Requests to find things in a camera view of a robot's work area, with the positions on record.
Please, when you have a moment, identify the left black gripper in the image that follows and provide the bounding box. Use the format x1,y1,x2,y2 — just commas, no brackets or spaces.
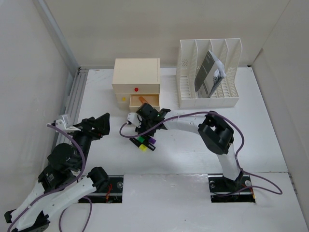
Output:
68,113,110,170

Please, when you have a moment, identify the orange highlighter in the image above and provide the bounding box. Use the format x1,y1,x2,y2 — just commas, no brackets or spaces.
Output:
139,96,148,103

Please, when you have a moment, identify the drawer blue knob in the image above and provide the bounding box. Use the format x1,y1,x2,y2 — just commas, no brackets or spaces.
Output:
129,94,160,112

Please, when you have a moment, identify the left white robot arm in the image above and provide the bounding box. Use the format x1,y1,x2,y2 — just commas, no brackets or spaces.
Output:
4,113,112,232

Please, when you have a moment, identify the purple capped black highlighter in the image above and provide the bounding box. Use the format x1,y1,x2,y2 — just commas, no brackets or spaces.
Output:
148,137,156,145

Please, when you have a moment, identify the green capped black highlighter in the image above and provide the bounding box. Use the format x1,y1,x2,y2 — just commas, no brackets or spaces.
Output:
129,138,142,148

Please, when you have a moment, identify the black marker pen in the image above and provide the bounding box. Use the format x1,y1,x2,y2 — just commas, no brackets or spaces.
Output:
144,143,156,151

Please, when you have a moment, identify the yellow highlighter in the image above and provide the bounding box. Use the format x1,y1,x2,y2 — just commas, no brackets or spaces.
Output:
139,144,147,151

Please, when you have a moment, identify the cream drawer cabinet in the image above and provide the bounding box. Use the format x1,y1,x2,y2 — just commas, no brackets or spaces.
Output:
112,58,161,112

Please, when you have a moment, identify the white mesh file organizer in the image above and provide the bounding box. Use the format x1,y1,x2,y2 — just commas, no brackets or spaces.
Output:
176,38,242,109

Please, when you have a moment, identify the dark grey booklet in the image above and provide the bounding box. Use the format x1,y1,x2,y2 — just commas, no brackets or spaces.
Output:
194,50,226,98

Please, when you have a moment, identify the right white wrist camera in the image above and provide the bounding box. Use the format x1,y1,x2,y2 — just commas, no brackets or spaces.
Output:
127,113,141,128

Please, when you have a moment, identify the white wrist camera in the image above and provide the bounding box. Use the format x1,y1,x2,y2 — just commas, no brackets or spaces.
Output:
55,114,80,133
127,113,141,128

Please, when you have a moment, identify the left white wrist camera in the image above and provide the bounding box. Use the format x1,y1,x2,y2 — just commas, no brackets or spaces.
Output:
55,114,80,133

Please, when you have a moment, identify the aluminium rail frame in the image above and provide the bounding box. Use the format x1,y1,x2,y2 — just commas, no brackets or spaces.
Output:
48,66,89,174

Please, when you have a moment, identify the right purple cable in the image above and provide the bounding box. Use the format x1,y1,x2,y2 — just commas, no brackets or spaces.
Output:
119,111,283,195

